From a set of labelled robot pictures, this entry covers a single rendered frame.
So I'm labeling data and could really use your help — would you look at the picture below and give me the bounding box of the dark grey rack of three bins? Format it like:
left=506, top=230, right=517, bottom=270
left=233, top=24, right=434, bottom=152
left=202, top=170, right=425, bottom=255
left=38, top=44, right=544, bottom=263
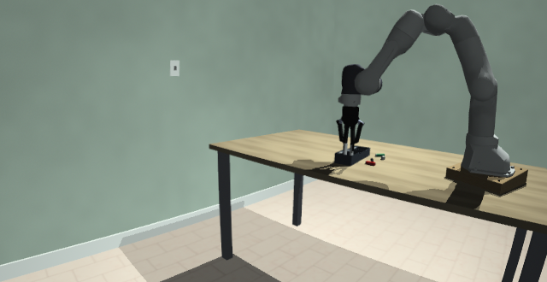
left=334, top=146, right=370, bottom=166

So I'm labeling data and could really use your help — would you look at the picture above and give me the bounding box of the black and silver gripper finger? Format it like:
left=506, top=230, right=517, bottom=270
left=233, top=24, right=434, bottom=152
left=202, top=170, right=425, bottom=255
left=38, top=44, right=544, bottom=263
left=350, top=120, right=364, bottom=156
left=336, top=119, right=350, bottom=155

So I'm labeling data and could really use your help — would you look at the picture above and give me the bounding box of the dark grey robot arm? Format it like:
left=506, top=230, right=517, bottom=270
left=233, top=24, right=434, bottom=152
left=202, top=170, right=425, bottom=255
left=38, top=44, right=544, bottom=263
left=338, top=4, right=515, bottom=177

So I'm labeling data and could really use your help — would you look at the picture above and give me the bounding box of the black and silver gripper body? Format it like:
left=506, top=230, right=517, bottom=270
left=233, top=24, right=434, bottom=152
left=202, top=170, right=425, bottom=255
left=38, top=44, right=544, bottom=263
left=341, top=106, right=360, bottom=126

